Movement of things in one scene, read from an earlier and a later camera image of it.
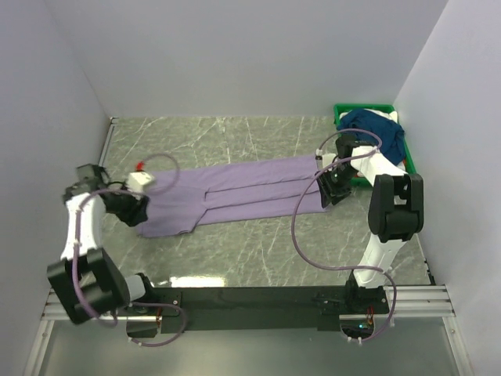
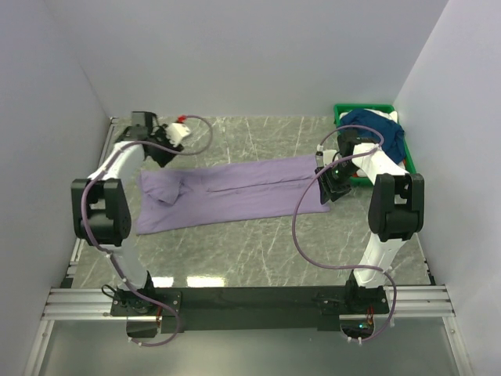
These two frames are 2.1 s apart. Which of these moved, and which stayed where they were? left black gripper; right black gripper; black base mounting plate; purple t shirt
Moved: left black gripper
Stayed: black base mounting plate; right black gripper; purple t shirt
